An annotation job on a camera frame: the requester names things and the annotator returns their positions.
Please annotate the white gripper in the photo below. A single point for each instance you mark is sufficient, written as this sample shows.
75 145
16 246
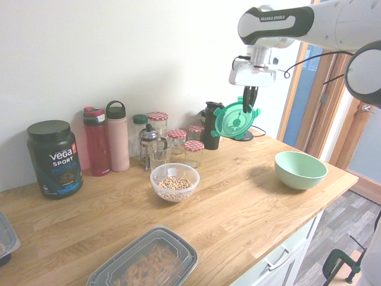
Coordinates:
253 76

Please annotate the green round container lid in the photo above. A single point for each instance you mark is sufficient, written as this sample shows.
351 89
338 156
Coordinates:
235 120

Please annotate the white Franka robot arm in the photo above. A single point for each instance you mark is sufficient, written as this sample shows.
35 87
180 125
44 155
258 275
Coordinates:
327 24

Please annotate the checkered lid glass jar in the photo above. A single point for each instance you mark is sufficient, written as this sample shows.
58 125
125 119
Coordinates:
194 153
196 132
177 141

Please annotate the tall checkered lid jar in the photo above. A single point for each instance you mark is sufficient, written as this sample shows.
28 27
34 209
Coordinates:
158 123

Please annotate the clear cereal food container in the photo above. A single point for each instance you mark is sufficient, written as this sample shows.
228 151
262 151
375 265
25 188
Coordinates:
175 184

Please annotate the green lid glass jar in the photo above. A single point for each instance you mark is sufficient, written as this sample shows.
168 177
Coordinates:
139 131

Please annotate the black container with pasta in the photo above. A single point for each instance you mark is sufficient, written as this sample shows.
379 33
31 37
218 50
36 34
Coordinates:
143 262

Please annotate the black container clear lid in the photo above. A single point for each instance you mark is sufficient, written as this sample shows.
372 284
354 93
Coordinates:
7 238

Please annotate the black kettle base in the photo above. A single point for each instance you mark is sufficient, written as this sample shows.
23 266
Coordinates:
245 137

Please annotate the black shaker bottle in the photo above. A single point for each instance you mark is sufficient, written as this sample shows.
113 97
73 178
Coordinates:
212 131

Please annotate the mint green bowl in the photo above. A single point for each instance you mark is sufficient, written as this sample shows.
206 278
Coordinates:
299 171

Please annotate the clear drinking glass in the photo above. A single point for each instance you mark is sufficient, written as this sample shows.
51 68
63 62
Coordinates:
160 156

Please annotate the glass french press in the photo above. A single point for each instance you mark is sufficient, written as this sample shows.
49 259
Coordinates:
146 143

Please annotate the pink water bottle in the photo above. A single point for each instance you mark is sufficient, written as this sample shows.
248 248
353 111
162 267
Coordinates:
117 140

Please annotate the white kitchen cabinet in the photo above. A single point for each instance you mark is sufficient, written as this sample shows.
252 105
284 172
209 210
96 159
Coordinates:
285 247

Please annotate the red water bottle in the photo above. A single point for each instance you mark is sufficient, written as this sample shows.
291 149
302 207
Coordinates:
96 143

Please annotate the green clamp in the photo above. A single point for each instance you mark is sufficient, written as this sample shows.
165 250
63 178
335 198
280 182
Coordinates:
339 265

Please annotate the black protein powder tub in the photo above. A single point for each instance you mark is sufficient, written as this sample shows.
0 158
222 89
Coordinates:
55 161

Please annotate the wooden door frame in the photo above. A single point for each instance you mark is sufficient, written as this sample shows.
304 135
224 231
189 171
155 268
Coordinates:
336 119

